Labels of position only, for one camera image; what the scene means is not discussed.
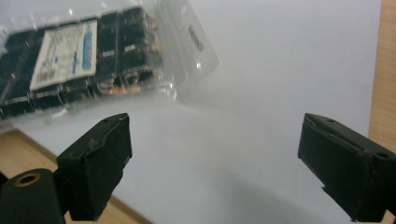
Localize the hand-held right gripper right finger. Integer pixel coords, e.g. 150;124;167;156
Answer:
297;112;396;224

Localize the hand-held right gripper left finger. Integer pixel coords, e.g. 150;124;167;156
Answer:
56;112;134;222

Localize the white mat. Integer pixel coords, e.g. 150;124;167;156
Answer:
0;0;383;224

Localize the clear plastic bag of black parts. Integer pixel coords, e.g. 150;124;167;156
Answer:
0;0;219;131

